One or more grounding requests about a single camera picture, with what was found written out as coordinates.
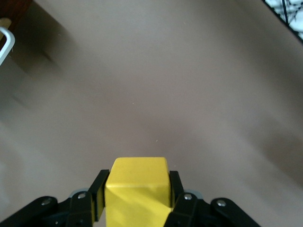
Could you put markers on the yellow wooden block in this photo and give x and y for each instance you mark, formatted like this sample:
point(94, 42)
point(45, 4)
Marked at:
point(137, 184)

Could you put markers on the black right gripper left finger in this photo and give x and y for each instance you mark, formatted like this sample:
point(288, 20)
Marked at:
point(82, 208)

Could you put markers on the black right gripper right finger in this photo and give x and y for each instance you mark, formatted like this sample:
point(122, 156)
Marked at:
point(187, 208)

